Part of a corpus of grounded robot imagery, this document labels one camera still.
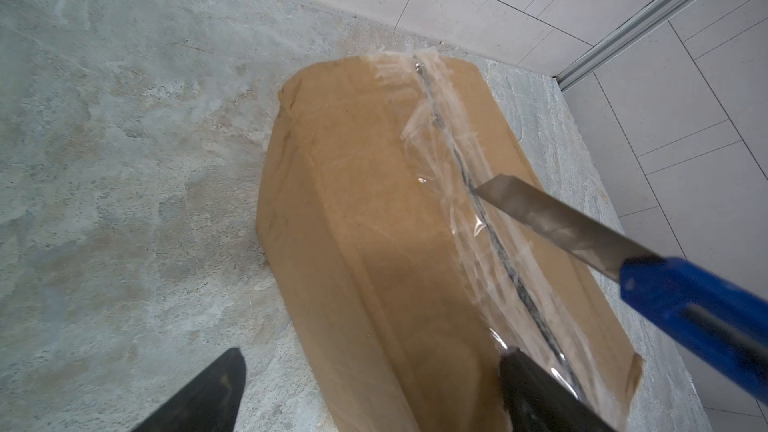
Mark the right aluminium corner post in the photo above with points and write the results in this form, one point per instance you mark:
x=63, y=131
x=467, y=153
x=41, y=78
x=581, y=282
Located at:
x=632, y=30

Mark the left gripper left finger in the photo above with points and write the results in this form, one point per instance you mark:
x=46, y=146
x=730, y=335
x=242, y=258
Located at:
x=209, y=402

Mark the blue utility knife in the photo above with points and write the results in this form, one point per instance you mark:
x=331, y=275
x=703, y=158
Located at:
x=721, y=323

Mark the brown cardboard express box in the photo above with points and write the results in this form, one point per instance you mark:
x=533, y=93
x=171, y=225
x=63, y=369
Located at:
x=404, y=287

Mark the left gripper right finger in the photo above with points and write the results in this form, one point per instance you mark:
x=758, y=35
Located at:
x=536, y=401

